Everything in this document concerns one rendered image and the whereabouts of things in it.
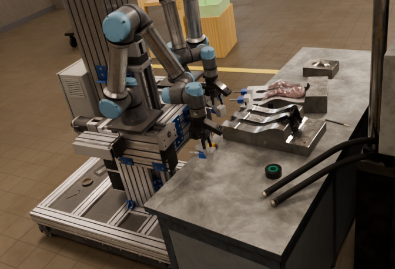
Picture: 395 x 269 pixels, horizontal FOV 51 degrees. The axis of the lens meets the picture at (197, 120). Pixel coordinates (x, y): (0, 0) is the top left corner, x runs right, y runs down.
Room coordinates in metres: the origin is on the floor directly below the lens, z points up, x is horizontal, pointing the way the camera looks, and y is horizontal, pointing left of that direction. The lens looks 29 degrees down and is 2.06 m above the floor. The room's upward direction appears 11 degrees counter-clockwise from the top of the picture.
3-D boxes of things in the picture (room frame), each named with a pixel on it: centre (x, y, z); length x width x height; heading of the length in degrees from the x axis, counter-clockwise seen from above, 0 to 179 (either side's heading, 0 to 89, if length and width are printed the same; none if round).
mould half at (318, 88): (2.25, -0.56, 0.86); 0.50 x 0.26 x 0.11; 68
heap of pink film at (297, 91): (2.25, -0.55, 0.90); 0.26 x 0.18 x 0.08; 68
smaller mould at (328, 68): (2.56, -0.89, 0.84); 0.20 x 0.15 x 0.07; 51
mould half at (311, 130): (1.92, -0.40, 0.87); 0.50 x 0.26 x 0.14; 51
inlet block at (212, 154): (1.68, 0.01, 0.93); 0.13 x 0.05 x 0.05; 63
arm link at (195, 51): (2.18, -0.09, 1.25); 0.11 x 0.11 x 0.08; 8
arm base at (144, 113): (1.97, 0.32, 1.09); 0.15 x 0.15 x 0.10
